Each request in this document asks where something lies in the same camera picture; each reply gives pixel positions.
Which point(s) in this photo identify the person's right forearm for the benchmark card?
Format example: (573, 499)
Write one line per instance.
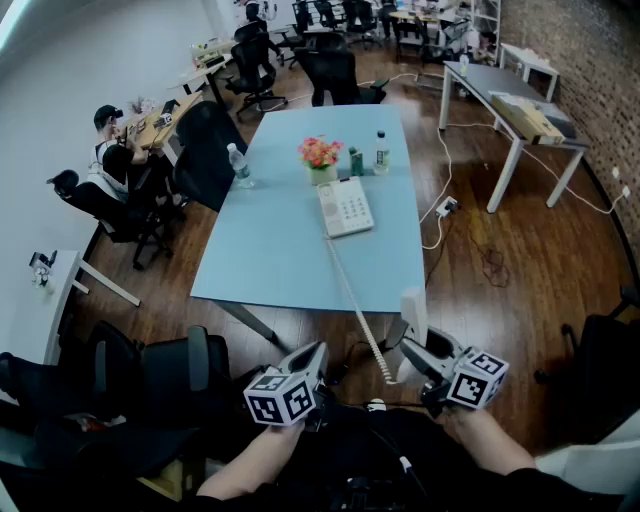
(490, 440)

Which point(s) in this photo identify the potted pink orange flowers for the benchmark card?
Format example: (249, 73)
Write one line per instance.
(321, 155)

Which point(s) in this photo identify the white desk telephone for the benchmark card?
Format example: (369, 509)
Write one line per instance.
(350, 207)

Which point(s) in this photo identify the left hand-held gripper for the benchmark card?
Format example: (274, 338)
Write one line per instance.
(280, 400)

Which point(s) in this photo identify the white power strip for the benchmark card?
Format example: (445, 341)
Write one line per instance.
(446, 206)

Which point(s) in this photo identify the white metal shelf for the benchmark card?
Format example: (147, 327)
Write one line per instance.
(487, 15)

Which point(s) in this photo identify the small black device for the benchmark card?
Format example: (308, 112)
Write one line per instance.
(42, 259)

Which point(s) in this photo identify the person's left forearm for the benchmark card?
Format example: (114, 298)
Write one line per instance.
(240, 465)

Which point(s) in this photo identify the pale drink bottle black cap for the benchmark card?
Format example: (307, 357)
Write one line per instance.
(381, 155)

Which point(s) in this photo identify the small white table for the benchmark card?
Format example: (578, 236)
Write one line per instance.
(527, 56)

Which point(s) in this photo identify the white wall socket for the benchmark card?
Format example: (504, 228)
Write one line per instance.
(615, 172)
(625, 191)

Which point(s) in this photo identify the person's black clothing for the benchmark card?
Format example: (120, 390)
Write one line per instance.
(360, 450)

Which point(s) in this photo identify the small green carton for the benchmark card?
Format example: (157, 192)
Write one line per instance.
(356, 161)

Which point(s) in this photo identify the black mesh office chair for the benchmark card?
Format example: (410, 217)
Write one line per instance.
(205, 150)

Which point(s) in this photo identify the long cardboard box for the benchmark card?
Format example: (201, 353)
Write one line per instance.
(525, 120)

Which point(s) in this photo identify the clear water bottle green label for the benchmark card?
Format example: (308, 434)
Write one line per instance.
(240, 167)

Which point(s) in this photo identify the grey table white legs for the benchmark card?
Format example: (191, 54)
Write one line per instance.
(480, 80)

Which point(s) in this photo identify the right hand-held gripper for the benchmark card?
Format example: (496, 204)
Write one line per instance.
(475, 385)

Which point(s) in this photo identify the light blue table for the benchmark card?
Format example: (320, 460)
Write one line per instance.
(280, 250)

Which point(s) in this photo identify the small clear bottle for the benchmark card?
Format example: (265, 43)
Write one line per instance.
(464, 65)

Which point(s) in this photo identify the white telephone handset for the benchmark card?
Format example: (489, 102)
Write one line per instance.
(414, 310)

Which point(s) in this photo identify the white side table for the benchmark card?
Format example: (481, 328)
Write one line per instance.
(40, 325)

